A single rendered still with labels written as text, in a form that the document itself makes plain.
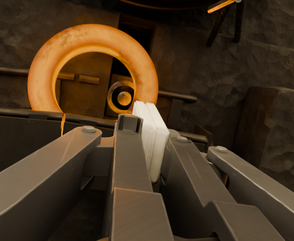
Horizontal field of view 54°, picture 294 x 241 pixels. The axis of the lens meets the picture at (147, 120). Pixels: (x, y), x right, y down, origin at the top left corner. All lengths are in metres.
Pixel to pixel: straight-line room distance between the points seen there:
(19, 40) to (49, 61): 0.08
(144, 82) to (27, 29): 0.20
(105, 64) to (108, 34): 0.06
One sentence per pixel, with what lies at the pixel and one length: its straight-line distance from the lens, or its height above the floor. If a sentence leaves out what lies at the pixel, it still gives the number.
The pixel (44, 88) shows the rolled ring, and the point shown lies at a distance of 0.42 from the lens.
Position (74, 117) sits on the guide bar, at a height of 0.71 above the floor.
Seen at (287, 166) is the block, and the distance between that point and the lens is 0.46.
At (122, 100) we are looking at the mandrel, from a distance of 0.49.
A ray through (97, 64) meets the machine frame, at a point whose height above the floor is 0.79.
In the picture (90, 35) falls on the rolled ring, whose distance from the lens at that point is 0.44.
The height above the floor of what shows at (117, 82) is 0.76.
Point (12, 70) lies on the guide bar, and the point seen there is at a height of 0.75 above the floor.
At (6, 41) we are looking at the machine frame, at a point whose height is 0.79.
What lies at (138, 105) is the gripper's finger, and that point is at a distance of 0.19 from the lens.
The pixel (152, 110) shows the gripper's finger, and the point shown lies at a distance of 0.18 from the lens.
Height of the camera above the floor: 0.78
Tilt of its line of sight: 8 degrees down
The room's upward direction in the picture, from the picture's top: 11 degrees clockwise
